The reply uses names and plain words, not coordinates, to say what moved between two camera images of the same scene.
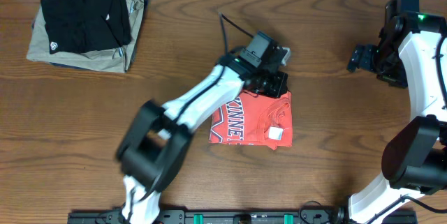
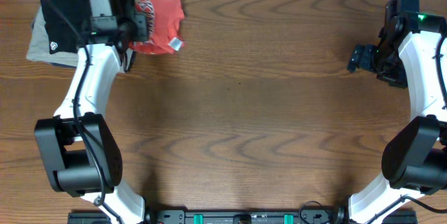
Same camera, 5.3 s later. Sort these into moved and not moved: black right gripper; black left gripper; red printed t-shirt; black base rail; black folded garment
Moved: black left gripper; red printed t-shirt
Not moved: black right gripper; black folded garment; black base rail
